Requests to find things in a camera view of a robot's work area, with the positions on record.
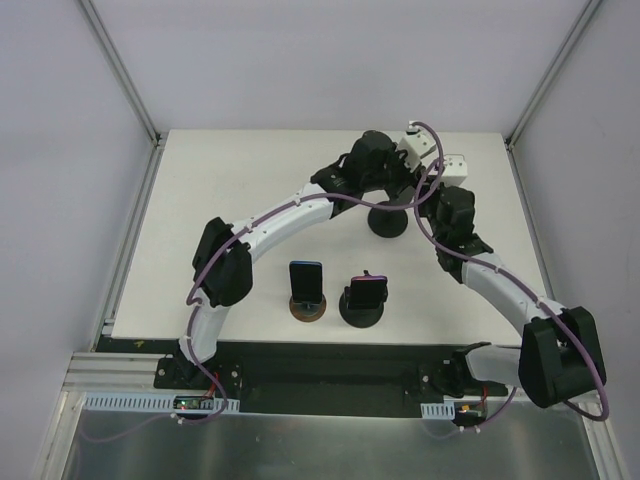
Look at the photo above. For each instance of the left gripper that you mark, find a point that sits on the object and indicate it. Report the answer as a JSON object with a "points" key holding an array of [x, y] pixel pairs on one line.
{"points": [[396, 185]]}

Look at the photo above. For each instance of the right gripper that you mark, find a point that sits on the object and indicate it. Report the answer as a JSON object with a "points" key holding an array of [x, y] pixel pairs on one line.
{"points": [[431, 201]]}

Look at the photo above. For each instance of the black tall phone stand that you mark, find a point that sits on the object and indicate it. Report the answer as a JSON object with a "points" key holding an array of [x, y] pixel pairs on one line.
{"points": [[386, 223]]}

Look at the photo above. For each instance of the purple phone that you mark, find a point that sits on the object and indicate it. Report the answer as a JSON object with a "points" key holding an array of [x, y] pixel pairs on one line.
{"points": [[367, 292]]}

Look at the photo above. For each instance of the blue phone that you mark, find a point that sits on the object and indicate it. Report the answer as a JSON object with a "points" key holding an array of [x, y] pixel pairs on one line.
{"points": [[306, 281]]}

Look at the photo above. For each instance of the black clamp phone stand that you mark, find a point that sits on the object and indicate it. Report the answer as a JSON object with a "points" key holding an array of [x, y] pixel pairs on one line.
{"points": [[359, 318]]}

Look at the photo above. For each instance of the brown base phone stand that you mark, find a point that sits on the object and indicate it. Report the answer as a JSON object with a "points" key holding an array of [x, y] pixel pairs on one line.
{"points": [[307, 312]]}

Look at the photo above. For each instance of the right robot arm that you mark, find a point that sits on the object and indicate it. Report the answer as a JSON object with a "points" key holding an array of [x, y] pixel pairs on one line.
{"points": [[559, 357]]}

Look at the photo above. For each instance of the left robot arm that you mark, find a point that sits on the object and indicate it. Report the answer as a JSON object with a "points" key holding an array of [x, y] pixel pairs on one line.
{"points": [[226, 253]]}

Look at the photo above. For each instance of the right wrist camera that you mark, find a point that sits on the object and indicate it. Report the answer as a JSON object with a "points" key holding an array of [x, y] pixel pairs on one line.
{"points": [[455, 170]]}

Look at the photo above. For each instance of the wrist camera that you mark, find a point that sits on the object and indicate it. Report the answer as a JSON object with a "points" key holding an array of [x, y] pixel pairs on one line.
{"points": [[416, 144], [455, 170]]}

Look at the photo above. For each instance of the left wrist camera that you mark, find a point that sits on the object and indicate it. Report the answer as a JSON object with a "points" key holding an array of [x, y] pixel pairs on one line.
{"points": [[416, 144]]}

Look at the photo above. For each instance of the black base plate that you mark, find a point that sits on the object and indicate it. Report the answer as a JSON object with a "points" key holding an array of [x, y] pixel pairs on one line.
{"points": [[358, 380]]}

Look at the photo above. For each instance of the right aluminium frame post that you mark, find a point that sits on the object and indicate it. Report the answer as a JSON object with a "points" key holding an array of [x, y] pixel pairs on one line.
{"points": [[561, 57]]}

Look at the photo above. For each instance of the aluminium frame post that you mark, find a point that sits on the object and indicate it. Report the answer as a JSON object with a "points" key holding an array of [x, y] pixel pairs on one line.
{"points": [[120, 72], [561, 57]]}

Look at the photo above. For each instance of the left aluminium frame post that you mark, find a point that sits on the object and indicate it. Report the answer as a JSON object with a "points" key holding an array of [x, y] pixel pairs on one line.
{"points": [[120, 72]]}

